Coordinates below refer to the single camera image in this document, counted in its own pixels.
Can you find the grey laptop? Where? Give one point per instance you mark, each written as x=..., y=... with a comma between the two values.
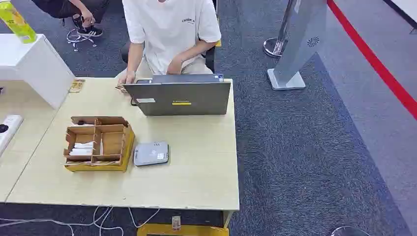
x=182, y=97

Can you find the grey card reader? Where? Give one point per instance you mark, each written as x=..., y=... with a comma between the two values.
x=151, y=153

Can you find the white paper label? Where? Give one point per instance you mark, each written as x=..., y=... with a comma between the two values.
x=176, y=223

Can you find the stack of white cards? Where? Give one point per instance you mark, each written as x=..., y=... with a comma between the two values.
x=82, y=149

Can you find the yellow-green bag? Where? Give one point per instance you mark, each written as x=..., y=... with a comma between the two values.
x=16, y=21

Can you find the crouching person in dark clothes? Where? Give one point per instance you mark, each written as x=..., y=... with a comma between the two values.
x=76, y=11

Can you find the dark phone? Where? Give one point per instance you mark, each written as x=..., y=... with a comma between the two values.
x=144, y=81

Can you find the red barrier belt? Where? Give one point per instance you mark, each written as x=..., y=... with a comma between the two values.
x=371, y=58

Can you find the grey standing sign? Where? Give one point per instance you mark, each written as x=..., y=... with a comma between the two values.
x=299, y=42

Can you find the white chair base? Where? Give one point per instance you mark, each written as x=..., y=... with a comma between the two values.
x=78, y=37

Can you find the round chrome base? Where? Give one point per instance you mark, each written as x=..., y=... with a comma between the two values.
x=348, y=232

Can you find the black plug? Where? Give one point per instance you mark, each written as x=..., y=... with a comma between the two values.
x=3, y=128

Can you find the yellow box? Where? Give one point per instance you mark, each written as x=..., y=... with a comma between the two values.
x=182, y=230

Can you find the wooden box with compartments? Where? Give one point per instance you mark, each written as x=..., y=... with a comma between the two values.
x=101, y=146

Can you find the person in white shirt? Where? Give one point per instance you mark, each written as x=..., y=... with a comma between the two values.
x=169, y=35

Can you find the white power strip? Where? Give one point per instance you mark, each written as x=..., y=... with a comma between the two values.
x=8, y=130

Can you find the person's right hand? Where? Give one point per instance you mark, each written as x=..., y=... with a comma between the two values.
x=127, y=79

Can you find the white cabinet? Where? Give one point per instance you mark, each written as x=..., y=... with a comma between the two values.
x=35, y=65

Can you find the person's left hand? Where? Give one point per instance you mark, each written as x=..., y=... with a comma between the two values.
x=174, y=66

